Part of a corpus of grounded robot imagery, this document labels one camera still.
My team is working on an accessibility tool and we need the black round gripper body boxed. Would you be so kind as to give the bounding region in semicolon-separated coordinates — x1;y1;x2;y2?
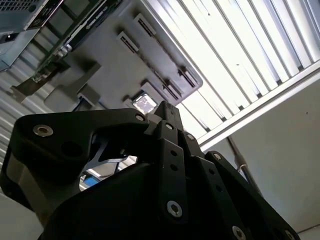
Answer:
43;162;227;240

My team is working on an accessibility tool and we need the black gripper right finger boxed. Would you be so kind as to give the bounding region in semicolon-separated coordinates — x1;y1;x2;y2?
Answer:
177;109;301;240

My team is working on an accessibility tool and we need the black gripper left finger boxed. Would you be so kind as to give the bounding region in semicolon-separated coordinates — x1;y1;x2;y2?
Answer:
2;101;190;232

